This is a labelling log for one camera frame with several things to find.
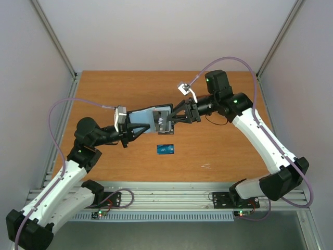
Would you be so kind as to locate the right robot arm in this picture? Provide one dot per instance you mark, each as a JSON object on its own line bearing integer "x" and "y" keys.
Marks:
{"x": 286, "y": 171}

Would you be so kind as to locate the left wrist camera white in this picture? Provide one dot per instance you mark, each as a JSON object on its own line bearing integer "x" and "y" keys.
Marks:
{"x": 120, "y": 115}

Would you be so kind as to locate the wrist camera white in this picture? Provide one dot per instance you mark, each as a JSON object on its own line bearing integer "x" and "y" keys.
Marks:
{"x": 185, "y": 89}
{"x": 120, "y": 115}

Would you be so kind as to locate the aluminium rail frame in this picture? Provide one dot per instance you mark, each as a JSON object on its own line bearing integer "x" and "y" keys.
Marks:
{"x": 187, "y": 196}

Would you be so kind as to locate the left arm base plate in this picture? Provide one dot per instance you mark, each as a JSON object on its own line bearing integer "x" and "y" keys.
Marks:
{"x": 112, "y": 200}

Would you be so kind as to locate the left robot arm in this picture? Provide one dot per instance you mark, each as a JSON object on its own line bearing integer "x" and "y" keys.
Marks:
{"x": 34, "y": 226}

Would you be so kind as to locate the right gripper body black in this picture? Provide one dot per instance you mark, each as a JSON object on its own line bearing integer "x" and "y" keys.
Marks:
{"x": 194, "y": 112}

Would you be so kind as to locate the grey slotted cable duct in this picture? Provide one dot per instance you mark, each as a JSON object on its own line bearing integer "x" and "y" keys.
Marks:
{"x": 155, "y": 216}

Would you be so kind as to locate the left corner aluminium post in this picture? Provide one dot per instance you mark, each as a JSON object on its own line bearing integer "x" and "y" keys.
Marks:
{"x": 50, "y": 31}

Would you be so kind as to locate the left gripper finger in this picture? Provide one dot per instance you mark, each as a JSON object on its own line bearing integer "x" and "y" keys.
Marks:
{"x": 138, "y": 127}
{"x": 135, "y": 133}

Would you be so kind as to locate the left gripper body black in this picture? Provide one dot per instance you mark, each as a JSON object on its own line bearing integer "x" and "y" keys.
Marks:
{"x": 124, "y": 134}

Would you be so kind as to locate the black VIP credit card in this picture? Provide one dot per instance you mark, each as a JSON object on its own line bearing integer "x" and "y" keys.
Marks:
{"x": 166, "y": 133}

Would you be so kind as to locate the corner aluminium post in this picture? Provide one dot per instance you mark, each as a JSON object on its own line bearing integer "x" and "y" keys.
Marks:
{"x": 280, "y": 36}
{"x": 50, "y": 31}

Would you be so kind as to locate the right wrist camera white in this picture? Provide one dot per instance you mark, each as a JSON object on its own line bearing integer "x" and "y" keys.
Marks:
{"x": 185, "y": 89}

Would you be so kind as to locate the blue credit card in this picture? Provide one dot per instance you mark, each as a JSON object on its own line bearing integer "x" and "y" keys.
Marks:
{"x": 165, "y": 149}

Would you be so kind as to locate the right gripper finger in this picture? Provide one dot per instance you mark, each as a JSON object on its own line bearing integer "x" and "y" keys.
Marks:
{"x": 182, "y": 106}
{"x": 179, "y": 115}

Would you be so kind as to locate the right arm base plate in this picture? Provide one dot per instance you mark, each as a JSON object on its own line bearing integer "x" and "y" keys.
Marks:
{"x": 223, "y": 200}

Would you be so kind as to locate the right corner aluminium post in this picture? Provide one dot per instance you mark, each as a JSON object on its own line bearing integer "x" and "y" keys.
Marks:
{"x": 280, "y": 36}

